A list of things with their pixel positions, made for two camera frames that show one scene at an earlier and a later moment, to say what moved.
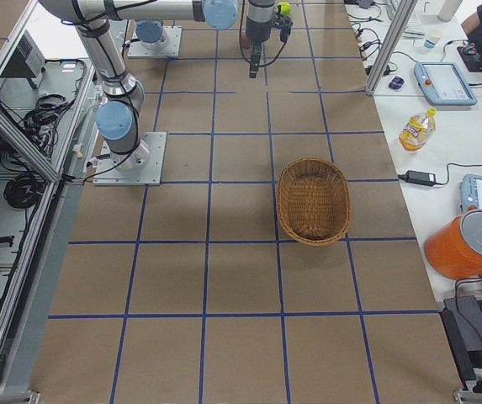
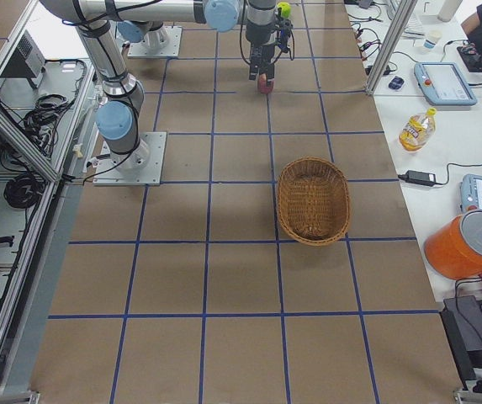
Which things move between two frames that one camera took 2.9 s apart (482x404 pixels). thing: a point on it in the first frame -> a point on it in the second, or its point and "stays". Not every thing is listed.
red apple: x=245 y=41 -> x=262 y=84
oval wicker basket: x=313 y=200 stays
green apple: x=285 y=8 stays
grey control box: x=27 y=62 stays
